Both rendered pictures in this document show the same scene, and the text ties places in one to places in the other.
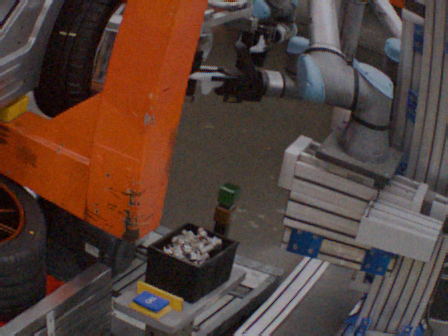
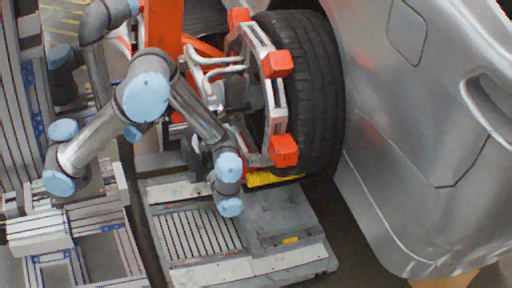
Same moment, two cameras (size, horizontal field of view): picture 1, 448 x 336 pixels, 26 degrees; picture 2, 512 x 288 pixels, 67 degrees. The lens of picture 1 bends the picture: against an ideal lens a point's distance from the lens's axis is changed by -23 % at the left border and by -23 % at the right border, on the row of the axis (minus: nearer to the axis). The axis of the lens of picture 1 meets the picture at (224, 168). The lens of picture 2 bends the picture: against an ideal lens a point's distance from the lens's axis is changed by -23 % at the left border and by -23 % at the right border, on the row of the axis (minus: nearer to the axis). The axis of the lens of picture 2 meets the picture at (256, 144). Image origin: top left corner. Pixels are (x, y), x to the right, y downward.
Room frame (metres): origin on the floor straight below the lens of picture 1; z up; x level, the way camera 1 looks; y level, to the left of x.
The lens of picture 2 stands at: (4.22, -0.74, 1.98)
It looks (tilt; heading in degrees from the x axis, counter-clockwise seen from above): 42 degrees down; 135
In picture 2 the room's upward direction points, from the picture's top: 7 degrees clockwise
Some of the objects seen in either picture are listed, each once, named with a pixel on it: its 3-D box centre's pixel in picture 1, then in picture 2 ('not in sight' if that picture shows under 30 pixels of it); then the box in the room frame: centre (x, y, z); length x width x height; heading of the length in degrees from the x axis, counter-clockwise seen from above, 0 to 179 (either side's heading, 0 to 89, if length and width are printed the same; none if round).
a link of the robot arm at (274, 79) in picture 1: (269, 83); not in sight; (2.97, -0.07, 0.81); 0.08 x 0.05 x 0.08; 24
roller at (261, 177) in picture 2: not in sight; (276, 174); (3.27, 0.34, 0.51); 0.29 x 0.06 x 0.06; 69
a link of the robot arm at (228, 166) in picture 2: (283, 6); (227, 170); (3.46, -0.09, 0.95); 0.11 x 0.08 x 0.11; 148
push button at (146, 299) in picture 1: (150, 303); not in sight; (2.25, 0.11, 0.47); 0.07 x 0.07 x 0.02; 69
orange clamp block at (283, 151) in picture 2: not in sight; (282, 150); (3.42, 0.18, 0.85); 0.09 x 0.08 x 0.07; 159
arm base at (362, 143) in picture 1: (367, 133); (62, 86); (2.61, -0.34, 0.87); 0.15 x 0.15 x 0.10
